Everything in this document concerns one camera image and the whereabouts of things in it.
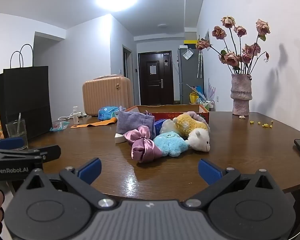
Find black paper bag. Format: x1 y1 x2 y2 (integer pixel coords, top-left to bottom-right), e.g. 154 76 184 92
0 44 52 140

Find pink satin bonnet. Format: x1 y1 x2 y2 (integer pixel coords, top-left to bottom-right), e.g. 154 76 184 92
123 125 163 164

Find red cardboard box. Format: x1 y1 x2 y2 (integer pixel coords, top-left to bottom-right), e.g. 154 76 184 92
124 104 210 125

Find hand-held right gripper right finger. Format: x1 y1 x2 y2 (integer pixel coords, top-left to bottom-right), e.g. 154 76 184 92
184 159 275 208

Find cups with stationery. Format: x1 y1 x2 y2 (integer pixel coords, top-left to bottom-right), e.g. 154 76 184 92
186 84 217 112

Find small white spray bottle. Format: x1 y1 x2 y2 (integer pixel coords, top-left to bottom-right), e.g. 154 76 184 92
72 106 80 125

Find pink textured vase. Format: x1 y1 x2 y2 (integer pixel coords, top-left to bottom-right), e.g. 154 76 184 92
230 74 253 117

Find scattered yellow flower bits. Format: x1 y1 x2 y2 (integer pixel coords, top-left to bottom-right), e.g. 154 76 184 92
250 120 275 128

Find purple cloth pouch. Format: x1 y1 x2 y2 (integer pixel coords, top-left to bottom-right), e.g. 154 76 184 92
116 110 156 137

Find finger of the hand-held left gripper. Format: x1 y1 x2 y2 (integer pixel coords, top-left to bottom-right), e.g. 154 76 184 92
0 137 25 151
39 145 61 162

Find grey refrigerator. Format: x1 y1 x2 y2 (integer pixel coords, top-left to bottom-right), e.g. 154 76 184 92
177 45 205 105

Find clear drinking glass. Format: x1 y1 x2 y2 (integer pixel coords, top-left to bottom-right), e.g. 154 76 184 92
5 119 28 150

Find bunch of dried pink roses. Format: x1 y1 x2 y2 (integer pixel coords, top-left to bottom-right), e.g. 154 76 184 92
195 16 271 75

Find pink ribbed suitcase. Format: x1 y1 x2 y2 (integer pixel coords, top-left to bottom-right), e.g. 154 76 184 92
82 74 132 117

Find blue wipes packet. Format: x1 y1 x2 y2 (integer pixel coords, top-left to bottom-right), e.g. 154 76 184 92
98 106 121 121

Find blue tissue pack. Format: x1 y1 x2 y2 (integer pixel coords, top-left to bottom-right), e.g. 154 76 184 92
154 119 168 137

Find dark wooden door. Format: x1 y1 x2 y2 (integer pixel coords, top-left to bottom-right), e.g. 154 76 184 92
138 51 174 105

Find yellow white alpaca plush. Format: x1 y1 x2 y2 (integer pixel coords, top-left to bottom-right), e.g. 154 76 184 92
172 113 211 152

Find blue plush toy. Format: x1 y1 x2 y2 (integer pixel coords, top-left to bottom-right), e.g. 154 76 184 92
152 132 190 158

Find clear plastic bag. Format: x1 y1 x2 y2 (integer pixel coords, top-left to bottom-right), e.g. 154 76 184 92
49 121 70 132

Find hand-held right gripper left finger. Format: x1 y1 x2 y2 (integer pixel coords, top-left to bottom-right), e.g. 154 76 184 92
25 158 115 209

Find orange cloth strip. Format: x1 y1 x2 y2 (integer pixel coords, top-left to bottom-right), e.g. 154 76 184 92
70 117 118 128

